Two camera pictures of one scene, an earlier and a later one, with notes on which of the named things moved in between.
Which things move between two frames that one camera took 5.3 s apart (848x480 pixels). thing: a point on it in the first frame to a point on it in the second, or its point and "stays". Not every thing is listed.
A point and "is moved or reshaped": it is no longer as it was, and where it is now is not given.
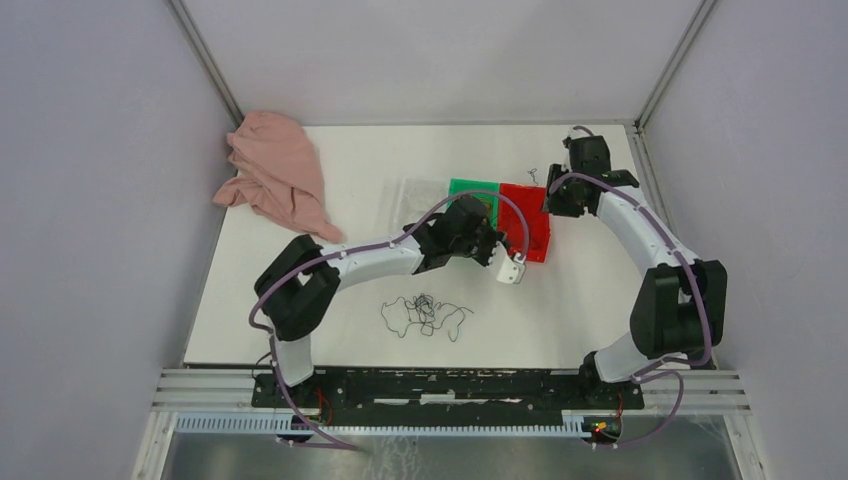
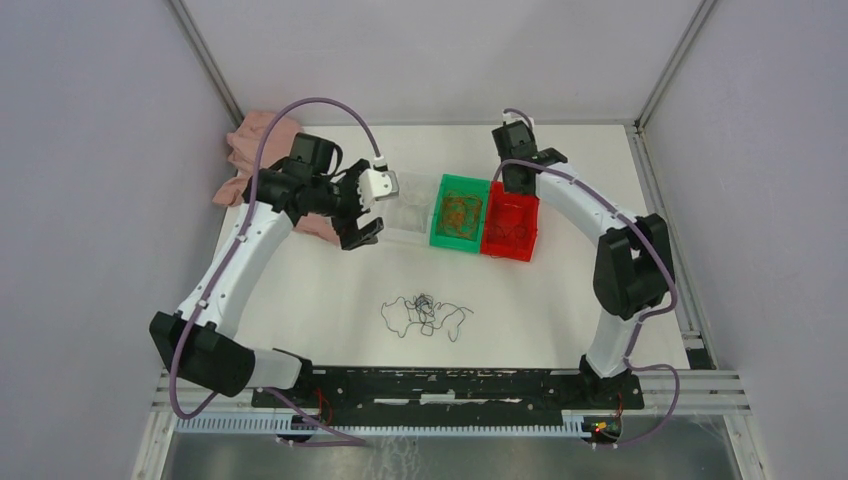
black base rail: [521, 391] stays
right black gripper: [554, 203] to [507, 187]
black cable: [532, 171] is moved or reshaped
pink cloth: [278, 174] stays
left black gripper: [494, 238] to [347, 229]
